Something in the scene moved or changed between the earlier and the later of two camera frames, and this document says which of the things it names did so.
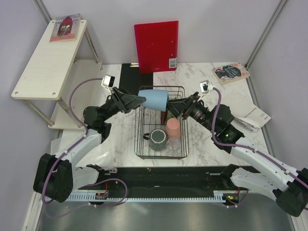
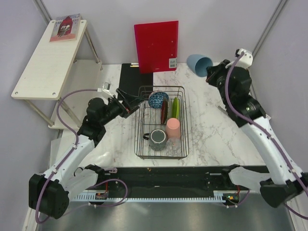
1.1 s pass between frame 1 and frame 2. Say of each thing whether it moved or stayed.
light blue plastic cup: moved
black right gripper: moved
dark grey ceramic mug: stayed
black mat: stayed
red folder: stayed
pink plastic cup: stayed
